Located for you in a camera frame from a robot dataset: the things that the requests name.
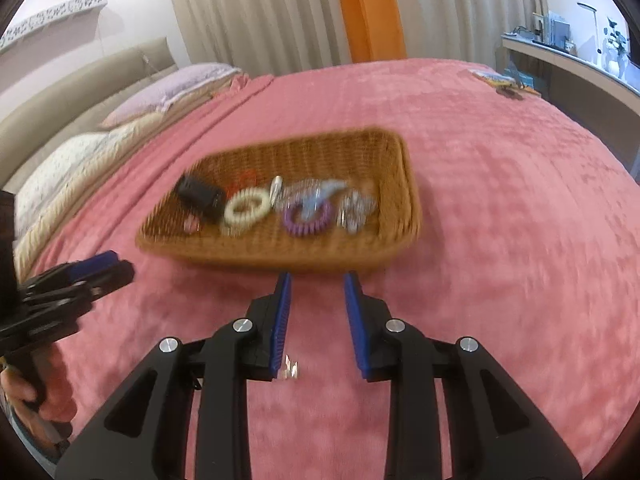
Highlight red cord bracelet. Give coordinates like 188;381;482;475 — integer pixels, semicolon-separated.
226;170;258;196

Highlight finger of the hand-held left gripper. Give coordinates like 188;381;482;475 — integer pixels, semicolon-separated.
20;251;121;293
22;261;136;311

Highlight items on bed corner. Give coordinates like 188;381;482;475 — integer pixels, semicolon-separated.
505;57;543;96

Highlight white desk lamp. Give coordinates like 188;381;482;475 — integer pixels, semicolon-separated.
577;2;603;56

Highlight beige headboard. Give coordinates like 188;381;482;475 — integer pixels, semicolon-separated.
0;36;177;191

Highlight blue bow hair clip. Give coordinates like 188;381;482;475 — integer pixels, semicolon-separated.
300;180;348;211

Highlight white floral pillow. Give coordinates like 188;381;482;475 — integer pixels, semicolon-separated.
12;132;108;241

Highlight blue box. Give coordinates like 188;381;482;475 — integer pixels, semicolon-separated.
547;10;571;48

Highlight cream quilt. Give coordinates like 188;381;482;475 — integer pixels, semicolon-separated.
12;77;251;281

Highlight white wall shelf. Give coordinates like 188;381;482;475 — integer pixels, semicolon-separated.
0;0;108;53

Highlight purple spiral hair tie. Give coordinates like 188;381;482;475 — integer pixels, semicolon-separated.
283;199;332;237

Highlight cream spiral hair tie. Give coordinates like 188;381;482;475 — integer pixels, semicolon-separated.
223;186;272;227

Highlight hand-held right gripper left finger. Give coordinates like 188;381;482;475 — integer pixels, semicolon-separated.
54;271;293;480

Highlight white desk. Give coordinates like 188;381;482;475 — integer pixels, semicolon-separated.
501;34;640;171

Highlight person's left forearm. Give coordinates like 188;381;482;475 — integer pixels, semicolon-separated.
10;412;73;461

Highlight orange curtain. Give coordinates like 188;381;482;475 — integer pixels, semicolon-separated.
330;0;408;63

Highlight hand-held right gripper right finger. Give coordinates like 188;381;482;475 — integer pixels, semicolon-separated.
342;270;583;480

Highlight brown wicker basket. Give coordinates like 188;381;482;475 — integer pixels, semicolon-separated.
136;129;423;273

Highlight potted plant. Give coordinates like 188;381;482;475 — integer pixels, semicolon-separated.
600;16;630;78

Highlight grey curtain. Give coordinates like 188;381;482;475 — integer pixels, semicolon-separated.
390;0;548;68
164;0;351;81

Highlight person's left hand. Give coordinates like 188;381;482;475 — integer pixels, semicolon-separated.
0;352;77;423

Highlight purple pillow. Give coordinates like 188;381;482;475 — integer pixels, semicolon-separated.
102;62;243;128

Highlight colourful packet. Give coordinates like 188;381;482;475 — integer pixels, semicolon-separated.
470;67;518;86

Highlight black wrist watch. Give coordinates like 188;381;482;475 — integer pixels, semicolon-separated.
175;174;226;222

